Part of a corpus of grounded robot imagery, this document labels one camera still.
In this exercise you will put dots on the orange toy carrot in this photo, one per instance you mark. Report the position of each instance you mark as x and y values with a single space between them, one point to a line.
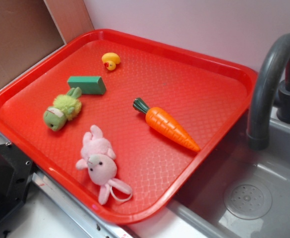
162 122

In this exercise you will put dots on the red plastic tray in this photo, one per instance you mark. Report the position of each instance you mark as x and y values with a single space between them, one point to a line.
204 94

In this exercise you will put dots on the pink plush bunny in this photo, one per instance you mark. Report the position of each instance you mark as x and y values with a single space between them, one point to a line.
98 158

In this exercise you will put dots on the green rectangular block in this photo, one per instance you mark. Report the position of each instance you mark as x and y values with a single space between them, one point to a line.
93 85

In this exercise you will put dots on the yellow rubber duck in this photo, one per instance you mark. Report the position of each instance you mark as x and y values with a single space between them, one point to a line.
110 61

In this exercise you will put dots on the green plush toy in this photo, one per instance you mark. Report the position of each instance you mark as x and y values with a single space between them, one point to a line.
65 108

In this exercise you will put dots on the grey plastic sink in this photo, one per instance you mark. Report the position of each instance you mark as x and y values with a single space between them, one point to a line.
238 192

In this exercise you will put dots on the grey toy faucet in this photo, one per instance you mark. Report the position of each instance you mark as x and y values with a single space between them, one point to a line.
272 89

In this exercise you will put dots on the brown cardboard panel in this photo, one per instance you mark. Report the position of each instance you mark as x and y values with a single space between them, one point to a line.
30 30

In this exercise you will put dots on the metal rail strip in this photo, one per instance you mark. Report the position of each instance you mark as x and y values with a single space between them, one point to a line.
51 212

